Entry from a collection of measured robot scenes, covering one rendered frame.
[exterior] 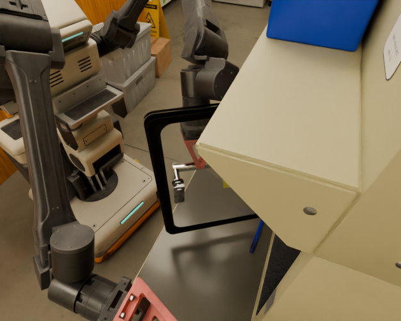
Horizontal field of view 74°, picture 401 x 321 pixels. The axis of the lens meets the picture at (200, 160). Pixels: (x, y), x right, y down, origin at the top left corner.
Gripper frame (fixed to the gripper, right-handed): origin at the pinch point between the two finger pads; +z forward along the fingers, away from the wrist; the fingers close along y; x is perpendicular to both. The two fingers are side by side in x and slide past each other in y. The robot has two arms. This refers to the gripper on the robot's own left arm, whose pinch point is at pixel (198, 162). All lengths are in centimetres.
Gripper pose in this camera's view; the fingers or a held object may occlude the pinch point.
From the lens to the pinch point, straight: 59.4
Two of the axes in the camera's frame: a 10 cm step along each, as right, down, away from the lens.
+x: -9.8, 1.1, -1.5
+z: 0.5, 9.3, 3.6
